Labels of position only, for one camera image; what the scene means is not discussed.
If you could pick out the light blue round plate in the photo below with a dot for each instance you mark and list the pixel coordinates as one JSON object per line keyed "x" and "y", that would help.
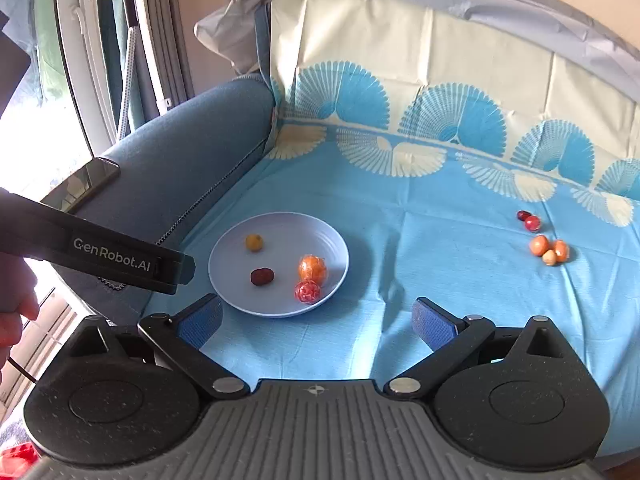
{"x": 288, "y": 236}

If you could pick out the blue fan-pattern cloth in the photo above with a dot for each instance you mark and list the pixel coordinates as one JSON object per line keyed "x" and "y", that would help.
{"x": 419, "y": 136}

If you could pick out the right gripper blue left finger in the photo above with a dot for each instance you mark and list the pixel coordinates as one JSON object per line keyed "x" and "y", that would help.
{"x": 198, "y": 322}

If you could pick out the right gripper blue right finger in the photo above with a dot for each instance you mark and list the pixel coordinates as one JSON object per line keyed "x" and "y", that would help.
{"x": 435, "y": 326}

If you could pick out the blue fabric sofa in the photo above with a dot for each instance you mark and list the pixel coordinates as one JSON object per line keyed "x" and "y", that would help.
{"x": 173, "y": 171}

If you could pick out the teal curtain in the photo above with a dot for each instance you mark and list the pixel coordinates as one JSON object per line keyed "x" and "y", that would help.
{"x": 114, "y": 34}

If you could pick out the orange kumquat fruit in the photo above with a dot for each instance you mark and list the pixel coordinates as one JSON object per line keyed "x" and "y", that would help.
{"x": 538, "y": 245}

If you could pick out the red cherry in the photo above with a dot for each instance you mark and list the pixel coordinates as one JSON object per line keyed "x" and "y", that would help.
{"x": 532, "y": 223}

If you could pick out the pink lychee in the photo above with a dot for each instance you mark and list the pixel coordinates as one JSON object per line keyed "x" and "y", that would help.
{"x": 307, "y": 291}

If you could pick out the small pale yellow fruit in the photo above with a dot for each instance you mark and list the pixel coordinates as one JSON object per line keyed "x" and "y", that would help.
{"x": 549, "y": 258}

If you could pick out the red object on floor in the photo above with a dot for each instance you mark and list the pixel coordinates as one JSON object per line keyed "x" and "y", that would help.
{"x": 17, "y": 461}

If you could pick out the small yellow-green fruit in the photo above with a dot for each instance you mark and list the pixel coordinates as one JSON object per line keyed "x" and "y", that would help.
{"x": 254, "y": 242}

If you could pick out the black smartphone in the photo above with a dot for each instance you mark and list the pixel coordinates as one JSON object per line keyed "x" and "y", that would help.
{"x": 82, "y": 185}

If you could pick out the person's left hand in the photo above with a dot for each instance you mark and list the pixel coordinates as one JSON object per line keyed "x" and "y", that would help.
{"x": 18, "y": 300}

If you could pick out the grey plastic cover sheet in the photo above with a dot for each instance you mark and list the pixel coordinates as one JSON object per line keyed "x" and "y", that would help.
{"x": 552, "y": 24}

